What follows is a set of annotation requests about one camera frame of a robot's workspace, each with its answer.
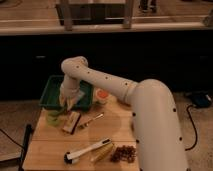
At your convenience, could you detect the grey sponge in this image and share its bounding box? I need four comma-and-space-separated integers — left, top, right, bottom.
76, 90, 85, 103

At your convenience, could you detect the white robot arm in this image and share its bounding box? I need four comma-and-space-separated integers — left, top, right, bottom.
60, 56, 190, 171

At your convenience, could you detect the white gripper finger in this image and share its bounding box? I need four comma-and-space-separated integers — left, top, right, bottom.
59, 97, 67, 107
67, 98, 77, 111

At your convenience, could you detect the green plastic tray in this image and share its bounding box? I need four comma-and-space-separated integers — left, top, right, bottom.
40, 75, 93, 111

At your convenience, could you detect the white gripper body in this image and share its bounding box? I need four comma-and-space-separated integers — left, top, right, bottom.
59, 75, 80, 100

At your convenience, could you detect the black cable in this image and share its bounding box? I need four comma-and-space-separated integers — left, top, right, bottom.
184, 103, 199, 152

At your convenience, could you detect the green pepper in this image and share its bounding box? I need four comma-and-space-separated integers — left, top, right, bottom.
47, 107, 67, 117

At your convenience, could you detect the white black handled tool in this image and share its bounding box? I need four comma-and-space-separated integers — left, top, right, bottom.
64, 138, 111, 164

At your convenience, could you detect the metal spoon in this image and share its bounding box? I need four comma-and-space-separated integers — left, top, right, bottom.
78, 112, 104, 130

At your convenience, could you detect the black table leg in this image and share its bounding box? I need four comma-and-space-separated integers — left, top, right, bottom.
18, 124, 33, 171

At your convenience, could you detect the wooden block brush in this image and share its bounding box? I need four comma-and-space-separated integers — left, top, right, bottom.
62, 111, 81, 134

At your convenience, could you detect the green plastic cup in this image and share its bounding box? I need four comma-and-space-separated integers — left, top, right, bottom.
46, 113, 61, 127

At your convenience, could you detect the brown grape bunch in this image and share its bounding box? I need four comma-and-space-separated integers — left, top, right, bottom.
110, 145, 136, 163

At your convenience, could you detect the small cup with orange lid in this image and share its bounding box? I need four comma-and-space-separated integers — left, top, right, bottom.
95, 88, 109, 104

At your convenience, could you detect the yellow banana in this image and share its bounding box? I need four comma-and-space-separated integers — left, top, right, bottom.
91, 144, 114, 163

